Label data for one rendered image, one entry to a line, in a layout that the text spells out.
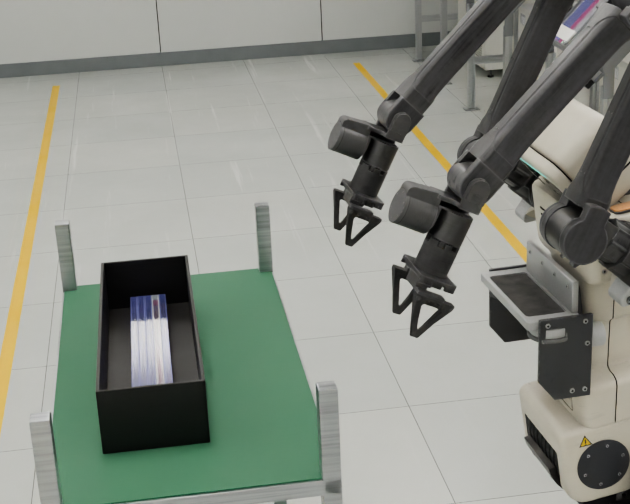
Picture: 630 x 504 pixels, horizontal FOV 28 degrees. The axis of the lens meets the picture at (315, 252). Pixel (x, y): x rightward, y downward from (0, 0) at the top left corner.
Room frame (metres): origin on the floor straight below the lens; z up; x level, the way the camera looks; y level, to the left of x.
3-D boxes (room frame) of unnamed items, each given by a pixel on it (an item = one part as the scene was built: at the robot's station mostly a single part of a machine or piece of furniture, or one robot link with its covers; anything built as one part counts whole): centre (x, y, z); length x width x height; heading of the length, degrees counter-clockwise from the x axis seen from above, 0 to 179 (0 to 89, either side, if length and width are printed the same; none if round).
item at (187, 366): (2.06, 0.30, 1.01); 0.57 x 0.17 x 0.11; 7
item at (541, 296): (2.13, -0.42, 0.99); 0.28 x 0.16 x 0.22; 11
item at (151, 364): (2.06, 0.30, 0.98); 0.51 x 0.07 x 0.03; 7
